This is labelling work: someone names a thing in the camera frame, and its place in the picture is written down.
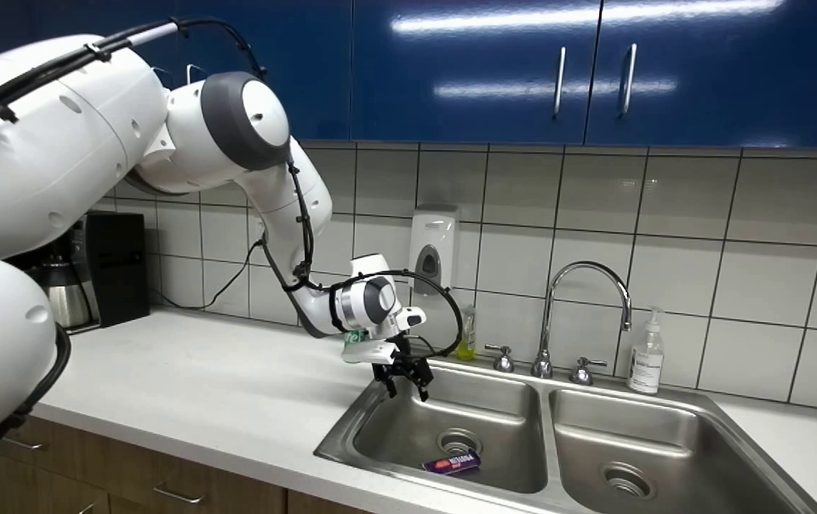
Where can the wooden base cabinet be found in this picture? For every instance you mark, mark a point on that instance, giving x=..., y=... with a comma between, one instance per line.
x=125, y=474

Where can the clear pump soap bottle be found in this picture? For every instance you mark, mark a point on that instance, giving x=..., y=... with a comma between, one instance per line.
x=648, y=367

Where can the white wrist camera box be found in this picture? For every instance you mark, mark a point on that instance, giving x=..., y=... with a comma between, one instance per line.
x=366, y=348

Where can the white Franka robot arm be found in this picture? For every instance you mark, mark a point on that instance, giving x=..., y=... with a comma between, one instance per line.
x=46, y=161

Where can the purple red chocolate bar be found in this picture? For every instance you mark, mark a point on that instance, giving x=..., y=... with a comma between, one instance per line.
x=453, y=464

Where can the white wall soap dispenser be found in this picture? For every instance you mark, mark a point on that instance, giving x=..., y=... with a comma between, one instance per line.
x=432, y=233

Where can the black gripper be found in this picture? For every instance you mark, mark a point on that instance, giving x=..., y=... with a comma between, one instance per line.
x=408, y=367

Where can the yellow dish soap bottle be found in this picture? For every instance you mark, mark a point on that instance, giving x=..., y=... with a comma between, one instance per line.
x=466, y=353

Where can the chrome gooseneck faucet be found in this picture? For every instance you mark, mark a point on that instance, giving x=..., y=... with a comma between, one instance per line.
x=543, y=333

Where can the black coffee maker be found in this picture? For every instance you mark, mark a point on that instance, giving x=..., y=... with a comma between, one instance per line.
x=118, y=266

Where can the stainless steel double sink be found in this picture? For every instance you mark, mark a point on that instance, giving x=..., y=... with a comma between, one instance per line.
x=570, y=447

